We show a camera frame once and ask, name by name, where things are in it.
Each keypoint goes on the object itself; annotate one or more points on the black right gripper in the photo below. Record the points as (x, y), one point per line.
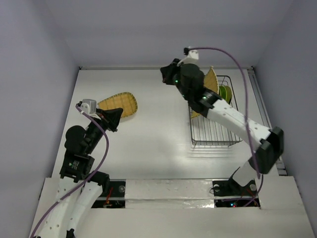
(172, 75)

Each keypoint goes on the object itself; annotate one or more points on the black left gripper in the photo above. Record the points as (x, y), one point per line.
(110, 117)

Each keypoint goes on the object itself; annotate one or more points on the fan-shaped bamboo tray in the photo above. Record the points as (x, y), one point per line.
(123, 100)

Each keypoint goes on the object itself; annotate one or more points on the square bamboo tray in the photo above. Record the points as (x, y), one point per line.
(211, 81)

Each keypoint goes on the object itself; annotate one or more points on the small green plate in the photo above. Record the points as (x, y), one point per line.
(228, 95)

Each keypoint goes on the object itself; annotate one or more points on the large green plate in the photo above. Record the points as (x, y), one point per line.
(222, 92)

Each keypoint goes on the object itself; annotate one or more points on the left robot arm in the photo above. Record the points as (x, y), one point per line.
(79, 186)

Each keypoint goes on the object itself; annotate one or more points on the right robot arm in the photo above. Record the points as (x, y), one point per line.
(201, 91)

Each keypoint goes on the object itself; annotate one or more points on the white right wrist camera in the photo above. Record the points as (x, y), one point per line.
(191, 56)

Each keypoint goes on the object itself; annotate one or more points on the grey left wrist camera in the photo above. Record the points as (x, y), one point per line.
(89, 107)

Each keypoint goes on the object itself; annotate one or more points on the grey wire dish rack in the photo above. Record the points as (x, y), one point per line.
(207, 134)

